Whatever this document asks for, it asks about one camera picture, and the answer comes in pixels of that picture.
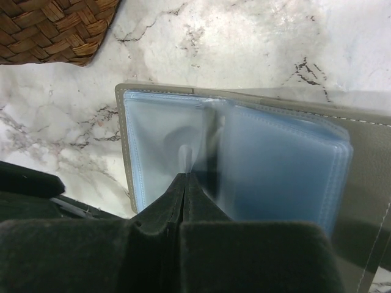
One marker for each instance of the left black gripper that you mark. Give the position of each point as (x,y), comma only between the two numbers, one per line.
(30,194)

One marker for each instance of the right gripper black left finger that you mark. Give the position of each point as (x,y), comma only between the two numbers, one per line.
(44,252)

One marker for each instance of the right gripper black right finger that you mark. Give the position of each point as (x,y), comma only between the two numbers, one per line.
(218,254)

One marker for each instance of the grey card holder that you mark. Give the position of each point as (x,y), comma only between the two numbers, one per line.
(261,159)

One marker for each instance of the woven brown divided basket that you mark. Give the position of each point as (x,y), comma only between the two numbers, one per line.
(47,31)

